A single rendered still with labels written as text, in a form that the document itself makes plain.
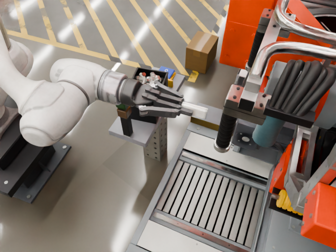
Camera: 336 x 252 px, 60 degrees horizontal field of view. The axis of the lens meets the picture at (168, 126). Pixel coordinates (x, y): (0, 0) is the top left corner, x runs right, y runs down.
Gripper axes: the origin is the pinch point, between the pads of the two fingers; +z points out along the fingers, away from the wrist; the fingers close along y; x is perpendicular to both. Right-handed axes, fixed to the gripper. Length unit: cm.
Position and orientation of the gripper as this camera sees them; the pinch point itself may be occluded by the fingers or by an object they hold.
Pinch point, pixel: (194, 110)
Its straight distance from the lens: 78.9
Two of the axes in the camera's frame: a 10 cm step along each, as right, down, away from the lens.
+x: 0.7, -6.3, -7.7
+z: 9.5, 2.8, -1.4
